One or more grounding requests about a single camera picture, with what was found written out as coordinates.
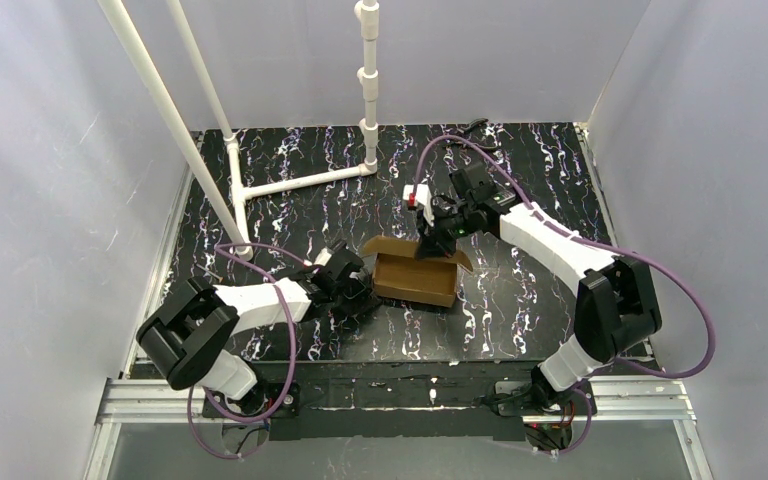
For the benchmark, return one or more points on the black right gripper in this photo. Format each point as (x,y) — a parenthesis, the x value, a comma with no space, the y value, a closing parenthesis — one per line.
(435,237)

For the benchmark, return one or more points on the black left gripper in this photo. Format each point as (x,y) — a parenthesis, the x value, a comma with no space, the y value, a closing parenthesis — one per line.
(352,287)

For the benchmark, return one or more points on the brown cardboard paper box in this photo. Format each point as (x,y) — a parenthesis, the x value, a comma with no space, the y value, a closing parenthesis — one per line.
(397,274)

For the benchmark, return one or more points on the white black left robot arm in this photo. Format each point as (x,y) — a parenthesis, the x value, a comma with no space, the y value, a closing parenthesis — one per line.
(186,337)

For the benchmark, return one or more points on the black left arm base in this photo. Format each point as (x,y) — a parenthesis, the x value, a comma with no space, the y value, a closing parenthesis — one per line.
(262,397)

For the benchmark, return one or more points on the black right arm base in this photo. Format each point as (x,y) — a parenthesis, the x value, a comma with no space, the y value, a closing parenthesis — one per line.
(575,407)

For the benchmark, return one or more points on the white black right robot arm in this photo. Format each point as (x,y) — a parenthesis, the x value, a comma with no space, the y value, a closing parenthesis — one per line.
(615,303)

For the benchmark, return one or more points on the black pliers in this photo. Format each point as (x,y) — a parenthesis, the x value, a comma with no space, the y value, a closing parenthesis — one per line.
(464,134)

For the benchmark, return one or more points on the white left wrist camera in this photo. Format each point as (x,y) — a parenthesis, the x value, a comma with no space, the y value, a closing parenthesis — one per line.
(323,257)

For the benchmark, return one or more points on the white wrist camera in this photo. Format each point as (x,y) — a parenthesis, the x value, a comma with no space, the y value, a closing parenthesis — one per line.
(418,197)
(323,257)

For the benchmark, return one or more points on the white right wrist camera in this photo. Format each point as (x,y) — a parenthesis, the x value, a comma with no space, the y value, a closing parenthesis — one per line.
(418,197)

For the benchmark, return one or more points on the aluminium rail frame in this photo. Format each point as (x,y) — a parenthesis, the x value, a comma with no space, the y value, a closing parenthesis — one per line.
(403,398)

